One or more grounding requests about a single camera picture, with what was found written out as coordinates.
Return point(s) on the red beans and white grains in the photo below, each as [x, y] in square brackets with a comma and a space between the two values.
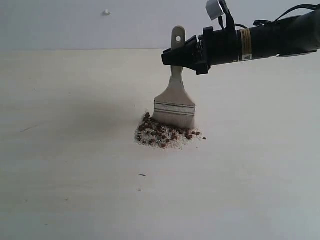
[153, 134]

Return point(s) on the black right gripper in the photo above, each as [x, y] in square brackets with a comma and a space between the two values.
[215, 48]

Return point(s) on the wooden paint brush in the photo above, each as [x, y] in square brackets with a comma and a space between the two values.
[174, 107]

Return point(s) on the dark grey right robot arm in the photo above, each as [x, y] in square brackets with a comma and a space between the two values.
[292, 36]

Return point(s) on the small white wall blob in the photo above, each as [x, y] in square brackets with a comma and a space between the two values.
[106, 12]

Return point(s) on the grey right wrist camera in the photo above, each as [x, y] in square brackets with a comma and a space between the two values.
[214, 9]

